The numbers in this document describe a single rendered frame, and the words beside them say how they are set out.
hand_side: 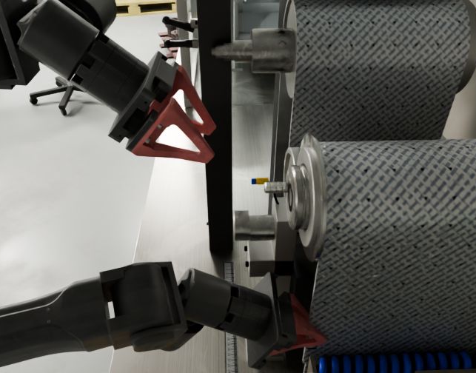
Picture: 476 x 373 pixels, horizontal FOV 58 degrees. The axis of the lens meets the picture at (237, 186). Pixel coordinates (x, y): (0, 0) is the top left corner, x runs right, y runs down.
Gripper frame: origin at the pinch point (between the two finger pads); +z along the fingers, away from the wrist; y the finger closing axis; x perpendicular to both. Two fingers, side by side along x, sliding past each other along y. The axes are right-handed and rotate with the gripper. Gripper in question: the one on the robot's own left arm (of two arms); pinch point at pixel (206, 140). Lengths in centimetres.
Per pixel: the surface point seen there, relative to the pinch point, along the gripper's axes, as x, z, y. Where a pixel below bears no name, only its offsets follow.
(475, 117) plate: 20, 40, -24
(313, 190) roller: 5.2, 10.2, 5.8
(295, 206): 2.1, 10.8, 5.2
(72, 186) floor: -164, 12, -171
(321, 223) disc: 4.1, 11.8, 8.8
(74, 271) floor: -149, 29, -101
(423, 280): 4.9, 28.1, 7.8
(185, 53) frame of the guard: -26, 6, -93
